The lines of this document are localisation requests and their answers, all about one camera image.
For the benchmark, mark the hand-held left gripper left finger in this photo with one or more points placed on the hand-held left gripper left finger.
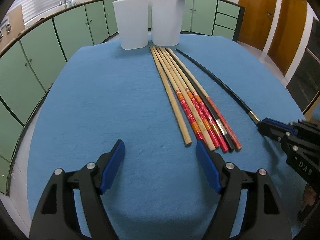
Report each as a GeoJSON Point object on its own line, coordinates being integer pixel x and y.
{"type": "Point", "coordinates": [113, 165]}

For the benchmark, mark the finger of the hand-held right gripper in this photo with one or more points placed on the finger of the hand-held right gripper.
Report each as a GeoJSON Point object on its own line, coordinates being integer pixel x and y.
{"type": "Point", "coordinates": [271, 133]}
{"type": "Point", "coordinates": [273, 123]}

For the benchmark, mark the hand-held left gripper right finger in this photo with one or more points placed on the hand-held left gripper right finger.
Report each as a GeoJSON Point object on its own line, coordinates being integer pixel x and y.
{"type": "Point", "coordinates": [207, 167]}

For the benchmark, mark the long black chopstick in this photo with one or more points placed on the long black chopstick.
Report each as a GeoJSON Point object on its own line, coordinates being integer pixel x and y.
{"type": "Point", "coordinates": [247, 108]}

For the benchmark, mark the red-brown chopstick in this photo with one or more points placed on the red-brown chopstick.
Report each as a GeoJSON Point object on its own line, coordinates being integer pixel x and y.
{"type": "Point", "coordinates": [235, 140]}

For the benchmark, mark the plain bamboo chopstick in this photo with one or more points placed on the plain bamboo chopstick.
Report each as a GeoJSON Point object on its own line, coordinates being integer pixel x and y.
{"type": "Point", "coordinates": [185, 136]}

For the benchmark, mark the translucent white plastic cup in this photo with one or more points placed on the translucent white plastic cup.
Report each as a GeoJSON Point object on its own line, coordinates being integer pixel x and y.
{"type": "Point", "coordinates": [131, 25]}
{"type": "Point", "coordinates": [165, 22]}

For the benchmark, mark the person's right hand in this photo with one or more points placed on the person's right hand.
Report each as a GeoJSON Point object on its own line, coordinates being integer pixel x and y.
{"type": "Point", "coordinates": [308, 195]}

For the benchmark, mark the dark glass cabinet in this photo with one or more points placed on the dark glass cabinet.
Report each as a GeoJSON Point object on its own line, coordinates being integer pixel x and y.
{"type": "Point", "coordinates": [305, 80]}

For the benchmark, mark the blue table cloth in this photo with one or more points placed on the blue table cloth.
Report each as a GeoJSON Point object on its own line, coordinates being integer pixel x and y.
{"type": "Point", "coordinates": [100, 92]}

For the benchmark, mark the wooden door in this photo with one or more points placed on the wooden door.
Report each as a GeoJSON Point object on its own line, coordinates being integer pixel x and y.
{"type": "Point", "coordinates": [255, 17]}
{"type": "Point", "coordinates": [287, 35]}

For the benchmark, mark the green kitchen base cabinets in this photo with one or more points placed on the green kitchen base cabinets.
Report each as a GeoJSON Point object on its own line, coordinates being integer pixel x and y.
{"type": "Point", "coordinates": [37, 55]}

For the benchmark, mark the brown cardboard board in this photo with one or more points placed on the brown cardboard board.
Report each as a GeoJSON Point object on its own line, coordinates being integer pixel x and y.
{"type": "Point", "coordinates": [15, 22]}

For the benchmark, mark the white window blinds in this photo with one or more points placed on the white window blinds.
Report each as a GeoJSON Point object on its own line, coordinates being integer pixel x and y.
{"type": "Point", "coordinates": [45, 0]}

